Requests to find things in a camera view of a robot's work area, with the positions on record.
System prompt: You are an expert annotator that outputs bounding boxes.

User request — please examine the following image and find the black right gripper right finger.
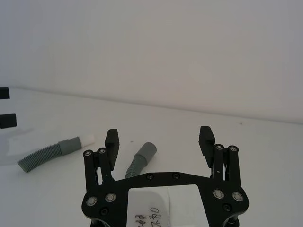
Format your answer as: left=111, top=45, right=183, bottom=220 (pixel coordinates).
left=197, top=125, right=242, bottom=190

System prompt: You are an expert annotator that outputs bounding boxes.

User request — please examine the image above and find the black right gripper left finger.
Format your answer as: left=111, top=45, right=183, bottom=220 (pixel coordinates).
left=82, top=128, right=121, bottom=190

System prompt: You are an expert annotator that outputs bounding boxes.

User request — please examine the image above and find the white handwritten paper label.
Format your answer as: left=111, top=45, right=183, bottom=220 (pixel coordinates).
left=128, top=186, right=202, bottom=227

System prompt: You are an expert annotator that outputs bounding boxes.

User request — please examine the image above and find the grey corrugated hose white tip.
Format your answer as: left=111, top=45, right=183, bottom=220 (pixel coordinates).
left=17, top=134, right=96, bottom=174

